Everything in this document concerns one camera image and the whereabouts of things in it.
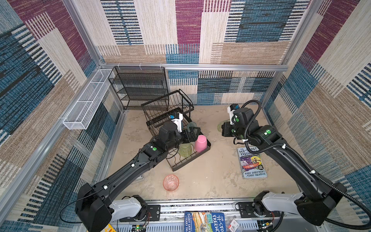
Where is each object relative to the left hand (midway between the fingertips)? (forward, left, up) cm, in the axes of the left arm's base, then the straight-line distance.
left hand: (196, 130), depth 72 cm
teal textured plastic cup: (+24, +1, -25) cm, 35 cm away
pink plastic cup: (+3, -4, -16) cm, 17 cm away
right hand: (+1, -15, -1) cm, 15 cm away
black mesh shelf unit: (+47, +41, -7) cm, 63 cm away
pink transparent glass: (-16, +14, -28) cm, 35 cm away
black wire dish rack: (+25, +11, -8) cm, 29 cm away
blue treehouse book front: (-35, -2, -25) cm, 43 cm away
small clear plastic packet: (-36, -17, -26) cm, 48 cm away
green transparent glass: (0, +6, -19) cm, 20 cm away
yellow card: (-37, +41, -27) cm, 61 cm away
